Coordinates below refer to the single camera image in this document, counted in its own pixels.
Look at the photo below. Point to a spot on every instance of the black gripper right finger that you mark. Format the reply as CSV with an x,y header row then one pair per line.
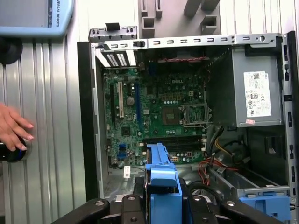
x,y
198,210

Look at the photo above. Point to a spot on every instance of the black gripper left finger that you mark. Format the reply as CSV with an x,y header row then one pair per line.
x,y
133,210

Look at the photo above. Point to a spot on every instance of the hard disk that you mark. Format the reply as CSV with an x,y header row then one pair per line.
x,y
163,182

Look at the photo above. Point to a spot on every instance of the person's hand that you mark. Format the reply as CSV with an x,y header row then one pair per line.
x,y
11,126

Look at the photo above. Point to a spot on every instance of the metal optical drive cage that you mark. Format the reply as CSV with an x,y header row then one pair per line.
x,y
224,179

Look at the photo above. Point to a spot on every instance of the black RAM slot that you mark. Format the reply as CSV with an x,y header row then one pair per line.
x,y
184,150
184,146
184,142
182,139

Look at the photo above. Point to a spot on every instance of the blue drive cage latch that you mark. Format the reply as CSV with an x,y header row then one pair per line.
x,y
264,205

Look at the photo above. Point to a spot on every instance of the CPU socket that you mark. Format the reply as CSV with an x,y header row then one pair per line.
x,y
171,116

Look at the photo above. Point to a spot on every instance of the green motherboard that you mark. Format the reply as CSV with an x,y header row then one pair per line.
x,y
144,112

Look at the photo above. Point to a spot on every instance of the black open PC case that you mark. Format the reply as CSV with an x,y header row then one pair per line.
x,y
88,116

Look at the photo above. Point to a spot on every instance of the metal socket cover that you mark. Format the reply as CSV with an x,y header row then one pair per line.
x,y
196,106

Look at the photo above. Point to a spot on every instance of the blue expansion slot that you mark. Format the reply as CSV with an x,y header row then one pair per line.
x,y
137,105

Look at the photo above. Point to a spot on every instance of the silver coin battery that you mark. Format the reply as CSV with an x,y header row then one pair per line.
x,y
130,100

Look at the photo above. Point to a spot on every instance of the black expansion slot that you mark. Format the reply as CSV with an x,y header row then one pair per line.
x,y
112,102

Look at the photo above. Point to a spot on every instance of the white expansion slot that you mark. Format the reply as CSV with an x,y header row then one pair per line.
x,y
120,100

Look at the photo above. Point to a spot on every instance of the grey power supply unit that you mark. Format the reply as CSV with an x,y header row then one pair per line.
x,y
238,93

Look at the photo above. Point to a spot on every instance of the black case fan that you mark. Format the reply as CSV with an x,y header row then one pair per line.
x,y
177,65

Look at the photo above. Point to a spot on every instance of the metal expansion card retainer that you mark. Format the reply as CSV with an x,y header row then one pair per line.
x,y
98,35

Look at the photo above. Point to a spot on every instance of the grey parts rack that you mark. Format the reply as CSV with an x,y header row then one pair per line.
x,y
172,25

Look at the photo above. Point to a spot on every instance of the black round object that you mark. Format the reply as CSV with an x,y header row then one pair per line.
x,y
9,50

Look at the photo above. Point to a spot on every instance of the pale blue teach pendant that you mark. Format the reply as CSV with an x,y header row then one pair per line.
x,y
63,14

